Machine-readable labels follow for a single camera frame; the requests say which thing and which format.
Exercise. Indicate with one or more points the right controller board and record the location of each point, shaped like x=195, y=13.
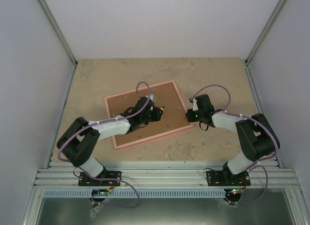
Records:
x=233, y=195

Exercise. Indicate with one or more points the left controller board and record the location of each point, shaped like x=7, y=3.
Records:
x=101, y=195

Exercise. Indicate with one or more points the aluminium corner post right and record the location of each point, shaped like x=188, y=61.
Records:
x=269, y=24

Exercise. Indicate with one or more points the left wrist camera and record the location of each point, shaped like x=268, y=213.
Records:
x=151, y=97

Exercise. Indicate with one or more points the pink wooden photo frame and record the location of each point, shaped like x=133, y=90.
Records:
x=166, y=117

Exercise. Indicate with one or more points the grey slotted cable duct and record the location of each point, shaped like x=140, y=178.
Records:
x=141, y=193

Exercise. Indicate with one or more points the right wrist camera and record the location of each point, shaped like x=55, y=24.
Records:
x=193, y=101

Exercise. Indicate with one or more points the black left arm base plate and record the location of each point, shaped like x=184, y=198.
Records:
x=111, y=179

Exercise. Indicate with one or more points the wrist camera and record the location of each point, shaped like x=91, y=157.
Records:
x=151, y=97
x=193, y=101

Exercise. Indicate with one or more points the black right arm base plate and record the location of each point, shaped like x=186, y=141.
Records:
x=219, y=178

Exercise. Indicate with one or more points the aluminium corner post left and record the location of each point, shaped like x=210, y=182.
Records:
x=50, y=17

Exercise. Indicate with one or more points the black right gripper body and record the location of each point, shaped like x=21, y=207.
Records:
x=199, y=118

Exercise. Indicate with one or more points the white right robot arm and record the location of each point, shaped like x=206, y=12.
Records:
x=256, y=137

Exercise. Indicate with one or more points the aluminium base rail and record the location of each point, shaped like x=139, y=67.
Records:
x=166, y=174

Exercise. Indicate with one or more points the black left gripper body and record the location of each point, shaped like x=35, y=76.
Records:
x=145, y=119

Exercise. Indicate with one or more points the controller board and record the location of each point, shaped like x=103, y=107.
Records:
x=233, y=195
x=101, y=195

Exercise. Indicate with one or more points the aluminium corner post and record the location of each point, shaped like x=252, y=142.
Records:
x=269, y=24
x=50, y=17

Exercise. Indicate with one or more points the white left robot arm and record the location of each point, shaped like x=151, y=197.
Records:
x=77, y=144

